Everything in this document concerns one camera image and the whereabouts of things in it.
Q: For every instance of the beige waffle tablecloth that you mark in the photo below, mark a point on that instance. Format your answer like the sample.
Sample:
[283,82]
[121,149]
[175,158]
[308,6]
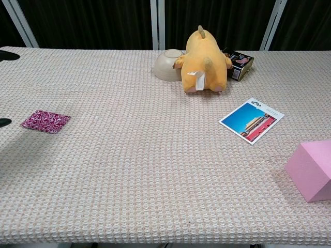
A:
[129,155]

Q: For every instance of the beige bowl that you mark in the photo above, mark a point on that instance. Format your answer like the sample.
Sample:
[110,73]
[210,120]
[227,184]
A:
[164,67]

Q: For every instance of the yellow plush toy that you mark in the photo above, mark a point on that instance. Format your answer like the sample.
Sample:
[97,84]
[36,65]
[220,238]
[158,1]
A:
[201,56]

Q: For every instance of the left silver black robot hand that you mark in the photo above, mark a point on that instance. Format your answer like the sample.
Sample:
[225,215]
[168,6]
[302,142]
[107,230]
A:
[7,55]

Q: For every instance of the white metal frame post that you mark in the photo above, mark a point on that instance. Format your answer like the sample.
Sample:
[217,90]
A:
[157,23]
[274,23]
[20,23]

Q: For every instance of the pink cube block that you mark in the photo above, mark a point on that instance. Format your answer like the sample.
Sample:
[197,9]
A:
[310,170]

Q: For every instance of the black pleated curtain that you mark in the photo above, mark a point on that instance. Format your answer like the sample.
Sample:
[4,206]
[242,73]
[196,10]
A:
[219,15]
[90,23]
[6,31]
[307,23]

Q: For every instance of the black snack packet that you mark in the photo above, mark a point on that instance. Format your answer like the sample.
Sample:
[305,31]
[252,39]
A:
[240,67]

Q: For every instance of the palace photo postcard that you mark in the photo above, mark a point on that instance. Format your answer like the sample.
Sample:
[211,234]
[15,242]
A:
[250,121]

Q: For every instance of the pink patterned packet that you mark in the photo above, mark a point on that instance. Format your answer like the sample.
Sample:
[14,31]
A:
[46,122]

